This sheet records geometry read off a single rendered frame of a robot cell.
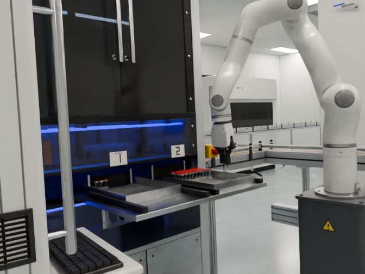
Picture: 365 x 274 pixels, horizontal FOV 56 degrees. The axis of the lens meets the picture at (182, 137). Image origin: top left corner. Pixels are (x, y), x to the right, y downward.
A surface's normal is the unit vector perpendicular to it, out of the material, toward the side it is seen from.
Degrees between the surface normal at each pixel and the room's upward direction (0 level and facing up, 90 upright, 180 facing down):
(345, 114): 128
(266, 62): 90
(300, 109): 90
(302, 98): 90
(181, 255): 90
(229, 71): 51
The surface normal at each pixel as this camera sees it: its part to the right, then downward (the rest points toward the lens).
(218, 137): -0.80, 0.12
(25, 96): 0.58, 0.01
